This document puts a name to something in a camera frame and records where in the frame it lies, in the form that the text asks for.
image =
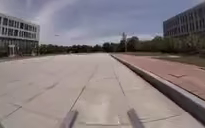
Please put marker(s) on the tall lamp pole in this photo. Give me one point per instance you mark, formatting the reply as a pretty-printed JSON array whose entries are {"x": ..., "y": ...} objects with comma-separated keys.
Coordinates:
[{"x": 124, "y": 41}]

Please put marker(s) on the pale concrete slab pavement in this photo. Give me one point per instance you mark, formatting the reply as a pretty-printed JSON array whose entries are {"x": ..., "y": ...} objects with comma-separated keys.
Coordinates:
[{"x": 73, "y": 86}]

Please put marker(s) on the row of trees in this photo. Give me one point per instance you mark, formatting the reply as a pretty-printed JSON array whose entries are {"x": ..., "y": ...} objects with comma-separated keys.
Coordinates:
[{"x": 140, "y": 45}]

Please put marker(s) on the robot's own part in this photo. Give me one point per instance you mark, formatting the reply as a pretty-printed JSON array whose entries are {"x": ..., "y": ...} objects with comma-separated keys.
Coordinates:
[
  {"x": 68, "y": 119},
  {"x": 135, "y": 119}
]

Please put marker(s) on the grey stone kerb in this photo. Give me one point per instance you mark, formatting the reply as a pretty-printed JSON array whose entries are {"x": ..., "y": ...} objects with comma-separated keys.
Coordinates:
[{"x": 166, "y": 87}]

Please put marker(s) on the red brick path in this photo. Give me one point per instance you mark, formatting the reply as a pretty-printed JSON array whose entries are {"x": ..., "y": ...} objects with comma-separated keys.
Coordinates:
[{"x": 176, "y": 71}]

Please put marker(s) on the grass lawn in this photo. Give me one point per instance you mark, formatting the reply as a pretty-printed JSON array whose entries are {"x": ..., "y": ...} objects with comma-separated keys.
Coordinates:
[{"x": 193, "y": 60}]

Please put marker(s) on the white building with dark windows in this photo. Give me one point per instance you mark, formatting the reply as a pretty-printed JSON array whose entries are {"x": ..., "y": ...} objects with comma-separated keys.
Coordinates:
[{"x": 13, "y": 31}]

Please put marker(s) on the grey building with window rows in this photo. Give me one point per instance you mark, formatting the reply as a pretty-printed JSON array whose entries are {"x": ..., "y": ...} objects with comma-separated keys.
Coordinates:
[{"x": 190, "y": 21}]

